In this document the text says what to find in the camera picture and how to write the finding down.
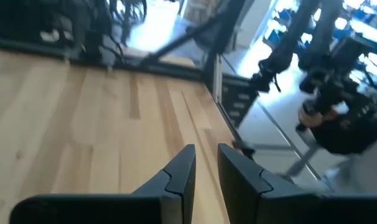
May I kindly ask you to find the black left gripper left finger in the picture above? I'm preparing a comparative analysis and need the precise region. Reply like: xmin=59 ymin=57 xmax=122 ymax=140
xmin=9 ymin=144 xmax=196 ymax=224

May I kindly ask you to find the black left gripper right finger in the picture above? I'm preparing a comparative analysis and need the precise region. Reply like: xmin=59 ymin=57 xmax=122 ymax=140
xmin=218 ymin=143 xmax=377 ymax=224

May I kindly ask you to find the silver aluminium bracket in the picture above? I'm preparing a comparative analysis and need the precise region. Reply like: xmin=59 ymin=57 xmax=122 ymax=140
xmin=213 ymin=54 xmax=223 ymax=103

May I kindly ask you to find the black aluminium table frame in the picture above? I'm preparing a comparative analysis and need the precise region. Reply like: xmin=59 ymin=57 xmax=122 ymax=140
xmin=0 ymin=0 xmax=259 ymax=156

